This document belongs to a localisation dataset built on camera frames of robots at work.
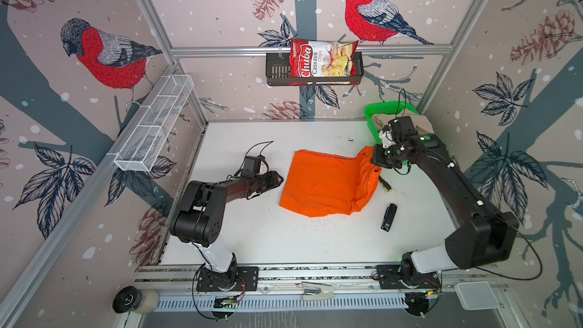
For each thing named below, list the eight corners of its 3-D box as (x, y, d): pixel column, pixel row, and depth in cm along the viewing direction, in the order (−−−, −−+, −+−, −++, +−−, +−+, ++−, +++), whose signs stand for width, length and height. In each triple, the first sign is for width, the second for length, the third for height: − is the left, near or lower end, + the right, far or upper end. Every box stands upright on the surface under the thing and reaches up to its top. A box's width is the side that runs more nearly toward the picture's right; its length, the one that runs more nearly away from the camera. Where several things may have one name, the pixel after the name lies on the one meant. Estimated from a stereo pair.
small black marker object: (380, 228, 86) (383, 225, 83) (386, 205, 92) (389, 201, 89) (388, 232, 85) (391, 229, 82) (394, 209, 91) (397, 205, 88)
